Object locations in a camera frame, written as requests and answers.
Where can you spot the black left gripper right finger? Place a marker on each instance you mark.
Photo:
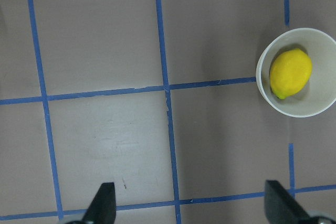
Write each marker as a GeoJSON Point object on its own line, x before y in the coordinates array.
{"type": "Point", "coordinates": [280, 206]}

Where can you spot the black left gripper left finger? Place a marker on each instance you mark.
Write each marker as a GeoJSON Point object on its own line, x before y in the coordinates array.
{"type": "Point", "coordinates": [103, 206]}

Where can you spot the yellow lemon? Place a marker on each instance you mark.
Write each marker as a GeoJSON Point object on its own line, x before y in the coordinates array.
{"type": "Point", "coordinates": [289, 73]}

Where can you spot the cream ceramic bowl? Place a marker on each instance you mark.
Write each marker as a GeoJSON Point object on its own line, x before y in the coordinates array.
{"type": "Point", "coordinates": [319, 92]}

